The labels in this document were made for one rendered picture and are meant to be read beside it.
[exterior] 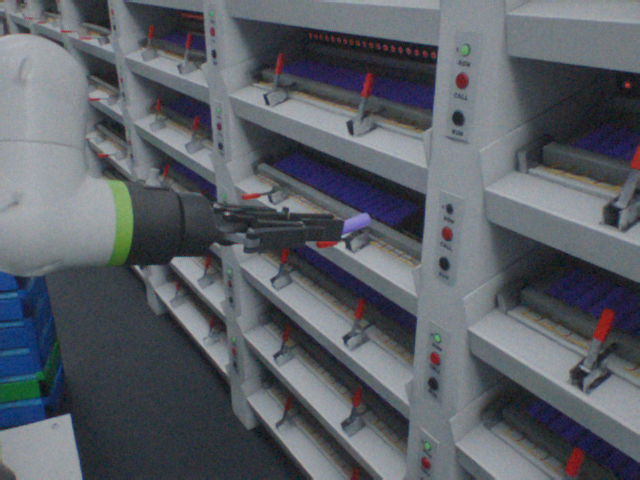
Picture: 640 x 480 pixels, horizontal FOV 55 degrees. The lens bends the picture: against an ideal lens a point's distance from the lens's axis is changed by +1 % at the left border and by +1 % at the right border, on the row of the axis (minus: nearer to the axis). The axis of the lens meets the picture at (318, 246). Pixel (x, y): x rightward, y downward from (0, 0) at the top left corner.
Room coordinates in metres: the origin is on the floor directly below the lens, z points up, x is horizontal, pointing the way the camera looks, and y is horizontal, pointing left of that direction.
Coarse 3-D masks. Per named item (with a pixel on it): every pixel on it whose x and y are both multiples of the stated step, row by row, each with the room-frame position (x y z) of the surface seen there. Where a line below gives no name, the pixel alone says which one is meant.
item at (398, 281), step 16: (272, 144) 1.33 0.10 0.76; (288, 144) 1.35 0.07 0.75; (240, 160) 1.29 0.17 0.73; (256, 160) 1.31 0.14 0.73; (272, 160) 1.31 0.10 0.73; (240, 176) 1.28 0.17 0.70; (256, 176) 1.29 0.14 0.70; (240, 192) 1.26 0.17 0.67; (304, 208) 1.10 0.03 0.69; (336, 256) 0.95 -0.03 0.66; (352, 256) 0.91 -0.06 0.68; (368, 256) 0.90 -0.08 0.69; (384, 256) 0.89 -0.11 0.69; (352, 272) 0.92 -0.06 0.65; (368, 272) 0.87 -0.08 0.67; (384, 272) 0.85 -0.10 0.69; (400, 272) 0.84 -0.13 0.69; (416, 272) 0.76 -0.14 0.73; (384, 288) 0.84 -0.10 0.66; (400, 288) 0.80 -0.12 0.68; (416, 288) 0.77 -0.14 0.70; (400, 304) 0.82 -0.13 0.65; (416, 304) 0.78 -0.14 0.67
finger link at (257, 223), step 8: (224, 216) 0.67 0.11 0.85; (232, 216) 0.67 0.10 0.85; (240, 216) 0.68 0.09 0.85; (248, 216) 0.68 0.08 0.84; (248, 224) 0.69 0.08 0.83; (256, 224) 0.68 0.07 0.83; (264, 224) 0.69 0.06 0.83; (272, 224) 0.69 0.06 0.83; (280, 224) 0.70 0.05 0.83; (288, 224) 0.70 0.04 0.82; (296, 224) 0.71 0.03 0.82; (304, 224) 0.71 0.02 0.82
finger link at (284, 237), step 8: (248, 232) 0.63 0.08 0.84; (256, 232) 0.64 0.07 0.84; (264, 232) 0.65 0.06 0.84; (272, 232) 0.66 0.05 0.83; (280, 232) 0.67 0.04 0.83; (288, 232) 0.67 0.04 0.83; (296, 232) 0.68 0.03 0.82; (304, 232) 0.69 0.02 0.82; (264, 240) 0.65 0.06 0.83; (272, 240) 0.66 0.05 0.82; (280, 240) 0.67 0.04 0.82; (288, 240) 0.68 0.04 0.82; (296, 240) 0.68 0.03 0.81; (248, 248) 0.63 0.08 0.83; (256, 248) 0.64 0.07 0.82; (264, 248) 0.65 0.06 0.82; (272, 248) 0.66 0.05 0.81; (280, 248) 0.67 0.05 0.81
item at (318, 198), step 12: (264, 168) 1.26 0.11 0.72; (276, 180) 1.22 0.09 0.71; (288, 180) 1.18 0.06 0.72; (300, 192) 1.13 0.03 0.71; (312, 192) 1.11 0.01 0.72; (324, 204) 1.06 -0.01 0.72; (336, 204) 1.04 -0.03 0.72; (336, 216) 1.02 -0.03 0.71; (348, 216) 1.00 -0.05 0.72; (372, 228) 0.94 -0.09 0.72; (384, 228) 0.93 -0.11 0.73; (384, 240) 0.92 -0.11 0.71; (396, 240) 0.89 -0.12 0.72; (408, 240) 0.88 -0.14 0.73; (408, 252) 0.87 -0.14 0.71; (420, 252) 0.84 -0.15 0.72
